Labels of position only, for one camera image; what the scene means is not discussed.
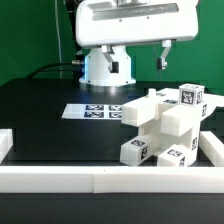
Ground black cable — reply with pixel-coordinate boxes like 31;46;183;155
25;0;86;80

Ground white thin cable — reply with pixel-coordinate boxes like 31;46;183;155
54;0;64;80

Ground white left fence block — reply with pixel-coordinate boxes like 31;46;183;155
0;129;13;163

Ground white right fence rail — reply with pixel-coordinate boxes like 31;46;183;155
199;131;224;167

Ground white front fence rail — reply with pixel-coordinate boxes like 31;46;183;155
0;166;224;193

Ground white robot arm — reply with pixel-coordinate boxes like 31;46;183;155
65;0;198;87

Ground white tag plate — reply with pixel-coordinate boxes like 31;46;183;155
62;104;122;120

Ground white chair seat part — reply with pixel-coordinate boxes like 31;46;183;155
137;87;204;166

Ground white tagged cube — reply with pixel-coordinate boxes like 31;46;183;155
179;83;205;107

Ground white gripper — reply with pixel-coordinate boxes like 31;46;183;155
76;0;198;73

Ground white fence rail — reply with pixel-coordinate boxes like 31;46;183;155
0;166;224;193
199;131;224;167

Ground white chair back frame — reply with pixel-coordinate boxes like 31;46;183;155
121;88;224;137

